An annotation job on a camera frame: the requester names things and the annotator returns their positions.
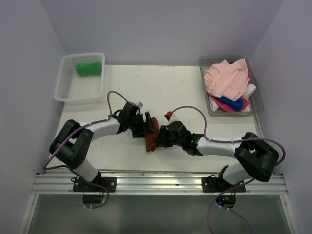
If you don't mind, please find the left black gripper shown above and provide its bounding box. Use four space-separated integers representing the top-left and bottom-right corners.
128 111 157 137

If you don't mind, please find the green towel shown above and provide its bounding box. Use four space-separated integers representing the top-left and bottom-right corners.
75 61 102 77

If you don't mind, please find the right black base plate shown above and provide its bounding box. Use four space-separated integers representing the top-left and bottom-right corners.
201 175 246 193

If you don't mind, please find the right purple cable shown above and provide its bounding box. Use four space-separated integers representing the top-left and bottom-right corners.
164 106 286 234

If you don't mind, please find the white towel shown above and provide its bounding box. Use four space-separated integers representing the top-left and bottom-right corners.
208 84 256 113

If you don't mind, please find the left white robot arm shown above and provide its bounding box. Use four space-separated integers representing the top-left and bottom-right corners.
49 101 160 192

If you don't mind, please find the light pink towel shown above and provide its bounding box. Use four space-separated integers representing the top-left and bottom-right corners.
204 58 250 101

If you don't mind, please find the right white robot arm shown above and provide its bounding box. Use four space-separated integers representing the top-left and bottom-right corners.
154 121 279 192

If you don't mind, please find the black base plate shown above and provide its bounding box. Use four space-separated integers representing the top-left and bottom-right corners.
71 176 117 193
201 175 246 193

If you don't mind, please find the white plastic basket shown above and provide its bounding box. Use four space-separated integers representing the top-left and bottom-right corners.
54 53 105 105

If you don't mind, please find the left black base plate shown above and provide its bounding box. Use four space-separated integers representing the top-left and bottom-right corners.
71 176 117 193

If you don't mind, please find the blue towel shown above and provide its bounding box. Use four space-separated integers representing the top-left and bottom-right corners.
217 97 244 111

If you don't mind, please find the magenta towel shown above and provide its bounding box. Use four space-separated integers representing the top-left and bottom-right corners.
209 72 251 112

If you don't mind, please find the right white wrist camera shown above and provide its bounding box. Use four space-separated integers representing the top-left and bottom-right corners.
164 111 179 124

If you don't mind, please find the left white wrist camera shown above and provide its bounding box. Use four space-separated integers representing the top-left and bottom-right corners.
137 102 143 109

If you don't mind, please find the brown towel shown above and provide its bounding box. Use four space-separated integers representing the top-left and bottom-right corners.
144 117 160 152

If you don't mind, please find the aluminium mounting rail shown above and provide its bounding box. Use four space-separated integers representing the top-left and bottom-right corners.
31 169 288 195

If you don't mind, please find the grey plastic tray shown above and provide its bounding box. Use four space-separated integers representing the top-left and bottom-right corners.
199 55 264 117

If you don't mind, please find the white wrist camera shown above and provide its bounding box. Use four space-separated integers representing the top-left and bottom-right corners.
137 102 143 109
164 111 179 124

